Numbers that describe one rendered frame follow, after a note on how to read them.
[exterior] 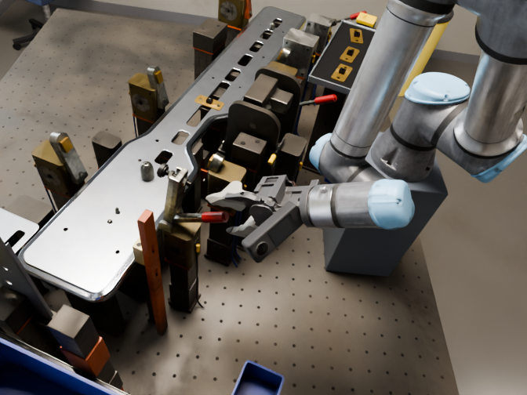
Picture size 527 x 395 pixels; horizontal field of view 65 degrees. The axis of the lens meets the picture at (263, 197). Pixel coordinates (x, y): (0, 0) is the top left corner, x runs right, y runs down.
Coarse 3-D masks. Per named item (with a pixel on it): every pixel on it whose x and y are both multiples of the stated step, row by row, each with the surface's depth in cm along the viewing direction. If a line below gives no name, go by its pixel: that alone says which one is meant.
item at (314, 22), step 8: (312, 16) 154; (320, 16) 155; (312, 24) 153; (320, 24) 152; (328, 24) 152; (312, 32) 155; (320, 32) 154; (328, 32) 153; (320, 40) 156; (328, 40) 158; (320, 48) 158; (312, 88) 173; (312, 96) 177
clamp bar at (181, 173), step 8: (160, 168) 75; (168, 168) 77; (176, 168) 76; (184, 168) 76; (160, 176) 76; (168, 176) 76; (176, 176) 75; (184, 176) 76; (168, 184) 76; (176, 184) 75; (184, 184) 76; (168, 192) 78; (176, 192) 77; (168, 200) 80; (176, 200) 79; (168, 208) 82; (176, 208) 83; (168, 216) 84
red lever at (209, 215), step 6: (180, 216) 85; (186, 216) 84; (192, 216) 83; (198, 216) 82; (204, 216) 81; (210, 216) 80; (216, 216) 79; (222, 216) 79; (228, 216) 80; (174, 222) 86; (180, 222) 85; (186, 222) 85; (192, 222) 84; (198, 222) 83; (204, 222) 82; (210, 222) 81; (216, 222) 80; (222, 222) 79
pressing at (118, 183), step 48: (240, 48) 145; (192, 96) 124; (240, 96) 127; (144, 144) 109; (192, 144) 111; (96, 192) 97; (144, 192) 99; (48, 240) 87; (96, 240) 89; (96, 288) 82
